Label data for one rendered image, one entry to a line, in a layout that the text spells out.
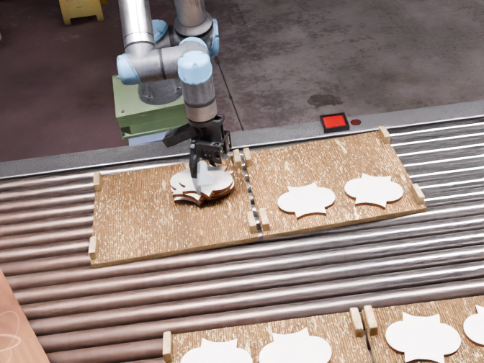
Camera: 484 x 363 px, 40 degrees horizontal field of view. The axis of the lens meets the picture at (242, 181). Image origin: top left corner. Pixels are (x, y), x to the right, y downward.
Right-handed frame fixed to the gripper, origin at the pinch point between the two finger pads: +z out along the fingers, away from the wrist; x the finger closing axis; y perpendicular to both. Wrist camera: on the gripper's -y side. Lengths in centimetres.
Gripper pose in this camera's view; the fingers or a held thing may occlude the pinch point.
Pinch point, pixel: (204, 178)
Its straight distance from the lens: 171.5
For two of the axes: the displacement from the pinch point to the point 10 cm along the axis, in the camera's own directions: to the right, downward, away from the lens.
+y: 9.3, 1.4, -3.3
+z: 1.0, 7.8, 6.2
